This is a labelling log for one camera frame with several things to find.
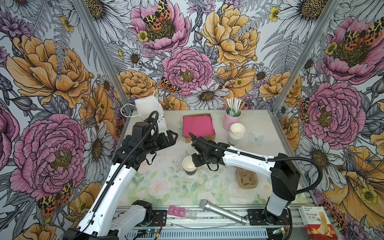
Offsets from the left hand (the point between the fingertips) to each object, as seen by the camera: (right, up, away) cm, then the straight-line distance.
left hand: (170, 143), depth 72 cm
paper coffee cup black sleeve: (+8, -15, +14) cm, 22 cm away
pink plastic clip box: (+5, -34, +2) cm, 35 cm away
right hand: (+13, -12, +11) cm, 20 cm away
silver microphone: (+17, -30, +2) cm, 35 cm away
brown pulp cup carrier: (+41, -21, +11) cm, 47 cm away
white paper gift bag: (-20, +21, +25) cm, 38 cm away
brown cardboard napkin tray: (+23, 0, +30) cm, 37 cm away
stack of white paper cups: (+36, +4, +18) cm, 40 cm away
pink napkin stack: (+15, +8, +38) cm, 41 cm away
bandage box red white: (+68, -37, -2) cm, 78 cm away
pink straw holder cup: (+35, +13, +26) cm, 46 cm away
